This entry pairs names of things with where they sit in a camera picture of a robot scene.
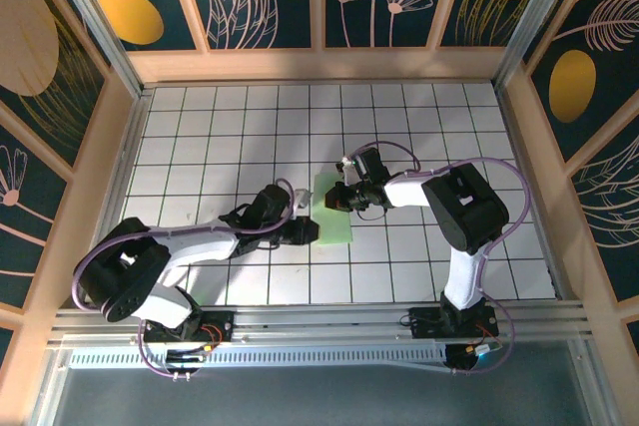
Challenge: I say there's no light green paper sheet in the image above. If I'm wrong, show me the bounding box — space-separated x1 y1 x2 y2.
310 172 355 247

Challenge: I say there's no black round connector hub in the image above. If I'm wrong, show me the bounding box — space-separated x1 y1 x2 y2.
166 348 207 381
442 343 503 376

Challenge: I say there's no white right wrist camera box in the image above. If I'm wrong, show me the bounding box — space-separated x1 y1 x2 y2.
335 156 358 184

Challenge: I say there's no long aluminium mounting rail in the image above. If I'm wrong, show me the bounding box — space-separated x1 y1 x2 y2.
47 299 596 348

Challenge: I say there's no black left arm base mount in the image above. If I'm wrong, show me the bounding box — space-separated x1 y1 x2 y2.
141 309 236 346

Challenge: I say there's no aluminium table side rail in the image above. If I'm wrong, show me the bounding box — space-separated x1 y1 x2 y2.
493 85 570 301
62 88 152 310

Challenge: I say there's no white slotted cable duct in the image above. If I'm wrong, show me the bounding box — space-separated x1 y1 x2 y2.
67 343 450 371

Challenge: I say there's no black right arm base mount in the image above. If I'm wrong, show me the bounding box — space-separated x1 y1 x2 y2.
406 304 500 341

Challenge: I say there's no aluminium corner post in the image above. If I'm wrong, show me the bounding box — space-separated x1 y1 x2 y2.
492 0 593 93
42 0 149 101

